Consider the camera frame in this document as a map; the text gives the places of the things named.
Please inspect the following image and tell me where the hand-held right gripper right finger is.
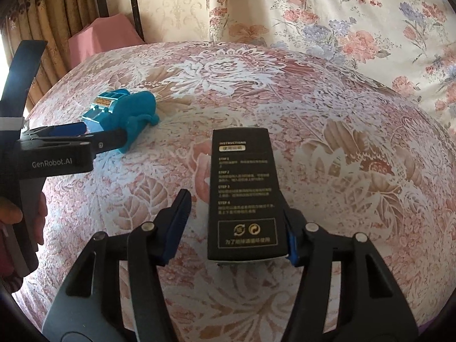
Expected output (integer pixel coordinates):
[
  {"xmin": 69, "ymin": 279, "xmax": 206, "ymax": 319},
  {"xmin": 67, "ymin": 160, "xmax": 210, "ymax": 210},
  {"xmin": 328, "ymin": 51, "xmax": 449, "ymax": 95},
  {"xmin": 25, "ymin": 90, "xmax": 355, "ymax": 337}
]
[{"xmin": 281, "ymin": 208, "xmax": 420, "ymax": 342}]

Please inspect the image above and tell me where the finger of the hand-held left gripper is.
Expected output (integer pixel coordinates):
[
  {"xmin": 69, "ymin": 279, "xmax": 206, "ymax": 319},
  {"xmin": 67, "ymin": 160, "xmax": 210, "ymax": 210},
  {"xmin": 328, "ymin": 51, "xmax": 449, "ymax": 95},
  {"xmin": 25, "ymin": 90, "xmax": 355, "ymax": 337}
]
[
  {"xmin": 36, "ymin": 129, "xmax": 129, "ymax": 158},
  {"xmin": 22, "ymin": 122, "xmax": 88, "ymax": 140}
]

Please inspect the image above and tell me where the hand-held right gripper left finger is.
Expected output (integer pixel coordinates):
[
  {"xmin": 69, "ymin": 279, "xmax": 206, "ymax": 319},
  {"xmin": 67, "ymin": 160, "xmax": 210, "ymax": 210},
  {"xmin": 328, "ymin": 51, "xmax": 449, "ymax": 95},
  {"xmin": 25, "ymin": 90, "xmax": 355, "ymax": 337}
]
[{"xmin": 46, "ymin": 189, "xmax": 192, "ymax": 342}]

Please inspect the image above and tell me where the blue plastic toy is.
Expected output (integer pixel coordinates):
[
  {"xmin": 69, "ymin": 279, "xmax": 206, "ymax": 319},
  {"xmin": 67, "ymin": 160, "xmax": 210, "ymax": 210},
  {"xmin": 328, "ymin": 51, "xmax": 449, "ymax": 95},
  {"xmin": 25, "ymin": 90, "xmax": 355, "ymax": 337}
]
[{"xmin": 81, "ymin": 89, "xmax": 160, "ymax": 154}]

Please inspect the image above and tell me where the black printed box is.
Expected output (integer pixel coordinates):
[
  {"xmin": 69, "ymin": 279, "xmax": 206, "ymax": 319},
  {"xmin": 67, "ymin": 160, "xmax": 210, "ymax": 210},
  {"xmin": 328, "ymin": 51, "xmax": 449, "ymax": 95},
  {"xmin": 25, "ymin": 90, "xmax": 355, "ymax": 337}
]
[{"xmin": 207, "ymin": 127, "xmax": 289, "ymax": 263}]

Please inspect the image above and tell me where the person's left hand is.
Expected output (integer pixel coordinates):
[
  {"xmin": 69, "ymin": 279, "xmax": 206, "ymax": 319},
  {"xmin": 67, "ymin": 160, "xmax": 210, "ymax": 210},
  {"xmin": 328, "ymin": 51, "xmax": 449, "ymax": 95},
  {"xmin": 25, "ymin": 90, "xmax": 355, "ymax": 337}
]
[{"xmin": 0, "ymin": 191, "xmax": 48, "ymax": 247}]

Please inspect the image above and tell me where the beige patterned curtain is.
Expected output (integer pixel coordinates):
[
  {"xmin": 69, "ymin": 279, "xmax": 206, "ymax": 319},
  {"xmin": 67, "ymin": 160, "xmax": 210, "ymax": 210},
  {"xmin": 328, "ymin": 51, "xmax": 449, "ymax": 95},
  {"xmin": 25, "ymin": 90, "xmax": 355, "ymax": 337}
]
[{"xmin": 0, "ymin": 0, "xmax": 103, "ymax": 109}]

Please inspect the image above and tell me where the pink lace bedspread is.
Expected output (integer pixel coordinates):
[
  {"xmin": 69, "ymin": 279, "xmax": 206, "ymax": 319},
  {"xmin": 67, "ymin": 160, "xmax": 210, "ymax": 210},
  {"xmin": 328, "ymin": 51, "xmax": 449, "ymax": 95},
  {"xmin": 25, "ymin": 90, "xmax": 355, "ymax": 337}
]
[{"xmin": 10, "ymin": 40, "xmax": 456, "ymax": 342}]

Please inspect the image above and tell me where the cream floral quilt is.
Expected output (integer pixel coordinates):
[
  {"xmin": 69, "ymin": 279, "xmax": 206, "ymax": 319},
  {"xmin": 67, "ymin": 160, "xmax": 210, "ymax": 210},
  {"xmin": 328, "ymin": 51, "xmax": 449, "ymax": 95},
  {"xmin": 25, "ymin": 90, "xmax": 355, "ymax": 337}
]
[{"xmin": 208, "ymin": 0, "xmax": 456, "ymax": 131}]

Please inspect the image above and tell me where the black metal bed frame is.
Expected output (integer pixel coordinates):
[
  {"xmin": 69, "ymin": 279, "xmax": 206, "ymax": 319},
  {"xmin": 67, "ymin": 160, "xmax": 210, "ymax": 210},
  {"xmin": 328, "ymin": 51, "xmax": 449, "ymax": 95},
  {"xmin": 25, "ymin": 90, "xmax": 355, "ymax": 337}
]
[{"xmin": 95, "ymin": 0, "xmax": 147, "ymax": 43}]

